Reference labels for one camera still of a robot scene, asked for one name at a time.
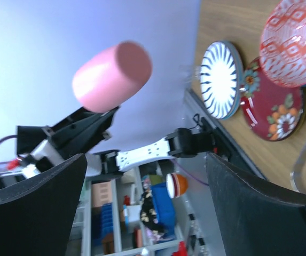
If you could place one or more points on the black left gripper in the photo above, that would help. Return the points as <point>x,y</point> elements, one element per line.
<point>77,133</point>

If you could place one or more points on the pink cup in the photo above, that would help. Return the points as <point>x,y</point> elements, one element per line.
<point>112,77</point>

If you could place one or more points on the red white patterned bowl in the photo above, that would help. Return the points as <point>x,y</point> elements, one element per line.
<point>283,45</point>

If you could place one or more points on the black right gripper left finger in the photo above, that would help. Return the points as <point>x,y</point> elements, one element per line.
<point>36,215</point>

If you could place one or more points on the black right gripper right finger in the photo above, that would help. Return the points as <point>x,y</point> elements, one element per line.
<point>255,216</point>

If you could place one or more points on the orange white striped bowl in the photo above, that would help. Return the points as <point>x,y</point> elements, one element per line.
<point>176,184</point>

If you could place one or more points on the blue plastic bin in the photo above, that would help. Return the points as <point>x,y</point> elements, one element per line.
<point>163,206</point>

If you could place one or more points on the white blue striped plate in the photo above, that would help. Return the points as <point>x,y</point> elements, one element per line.
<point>221,72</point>

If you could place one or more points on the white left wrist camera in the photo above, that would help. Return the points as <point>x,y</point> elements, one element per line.
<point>41,159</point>

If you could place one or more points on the red floral plate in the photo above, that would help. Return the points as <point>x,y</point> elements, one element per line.
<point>272,112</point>

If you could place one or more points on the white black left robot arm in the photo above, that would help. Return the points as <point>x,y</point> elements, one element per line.
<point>111,164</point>

